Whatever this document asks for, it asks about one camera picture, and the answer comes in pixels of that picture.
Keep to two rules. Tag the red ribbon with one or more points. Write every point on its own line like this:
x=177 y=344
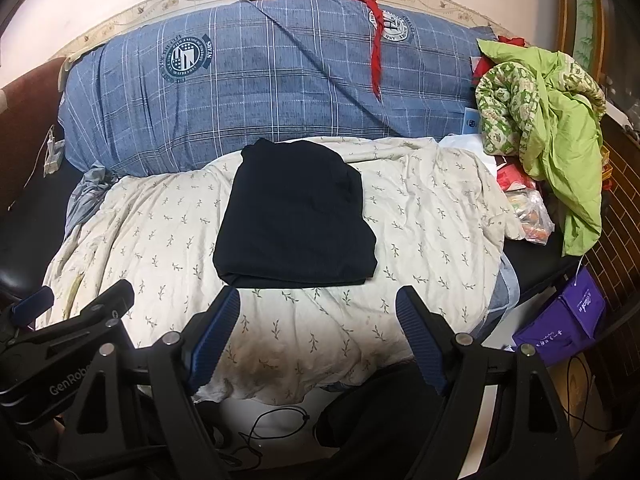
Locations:
x=375 y=55

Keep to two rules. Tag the purple paper bag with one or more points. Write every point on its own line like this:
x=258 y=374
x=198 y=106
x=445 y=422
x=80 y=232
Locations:
x=560 y=320

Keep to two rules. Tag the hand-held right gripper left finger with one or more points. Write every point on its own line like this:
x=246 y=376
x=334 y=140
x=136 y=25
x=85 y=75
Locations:
x=215 y=340

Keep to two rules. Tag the green patterned quilt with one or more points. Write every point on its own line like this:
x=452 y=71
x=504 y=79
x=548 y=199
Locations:
x=560 y=150

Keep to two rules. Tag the black zip jacket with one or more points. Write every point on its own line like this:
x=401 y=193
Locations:
x=295 y=220

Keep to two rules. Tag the person's right leg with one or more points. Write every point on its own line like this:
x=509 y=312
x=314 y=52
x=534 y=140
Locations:
x=370 y=420

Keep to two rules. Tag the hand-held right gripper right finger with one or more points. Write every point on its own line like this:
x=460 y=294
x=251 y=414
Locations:
x=422 y=340

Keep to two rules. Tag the clear plastic bag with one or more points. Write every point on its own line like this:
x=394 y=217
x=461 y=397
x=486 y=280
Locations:
x=532 y=217

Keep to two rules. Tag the white leaf print duvet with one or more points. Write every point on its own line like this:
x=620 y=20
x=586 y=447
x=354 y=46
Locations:
x=425 y=240

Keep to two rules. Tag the white power strip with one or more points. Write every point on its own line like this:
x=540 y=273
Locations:
x=52 y=157

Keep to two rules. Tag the red packet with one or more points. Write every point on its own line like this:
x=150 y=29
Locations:
x=515 y=175

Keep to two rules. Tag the brown fabric headboard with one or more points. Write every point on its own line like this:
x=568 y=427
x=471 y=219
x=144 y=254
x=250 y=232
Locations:
x=25 y=125

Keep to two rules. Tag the blue plaid pillow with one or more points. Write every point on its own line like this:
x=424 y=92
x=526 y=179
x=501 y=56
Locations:
x=250 y=100

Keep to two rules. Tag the wooden framed glass door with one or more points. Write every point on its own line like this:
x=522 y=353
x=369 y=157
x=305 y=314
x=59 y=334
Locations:
x=565 y=10

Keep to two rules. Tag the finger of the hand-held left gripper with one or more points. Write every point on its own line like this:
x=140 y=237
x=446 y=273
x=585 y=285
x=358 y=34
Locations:
x=32 y=306
x=100 y=305

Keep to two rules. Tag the grey blue bedsheet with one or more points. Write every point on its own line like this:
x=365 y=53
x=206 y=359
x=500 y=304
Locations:
x=90 y=195

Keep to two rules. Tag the red cloth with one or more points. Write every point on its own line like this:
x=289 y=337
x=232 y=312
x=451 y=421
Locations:
x=482 y=67

